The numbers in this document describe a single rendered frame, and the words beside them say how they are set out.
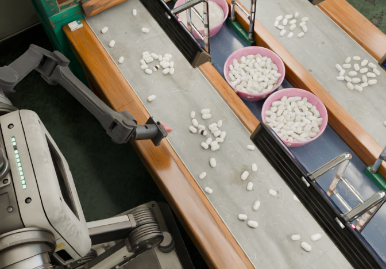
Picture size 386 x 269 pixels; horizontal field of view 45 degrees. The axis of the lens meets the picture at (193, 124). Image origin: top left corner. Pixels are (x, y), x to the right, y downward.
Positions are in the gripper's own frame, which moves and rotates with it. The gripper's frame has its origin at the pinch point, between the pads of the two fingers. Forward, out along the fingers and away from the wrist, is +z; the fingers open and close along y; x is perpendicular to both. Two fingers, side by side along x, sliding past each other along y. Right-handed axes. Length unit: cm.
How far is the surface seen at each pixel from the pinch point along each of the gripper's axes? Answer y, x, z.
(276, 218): -49, -3, 17
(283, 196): -44, -8, 23
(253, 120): -11.4, -15.4, 29.2
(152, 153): -1.4, 11.4, -3.3
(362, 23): 3, -61, 85
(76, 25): 78, 8, -2
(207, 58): 5.8, -31.6, 2.1
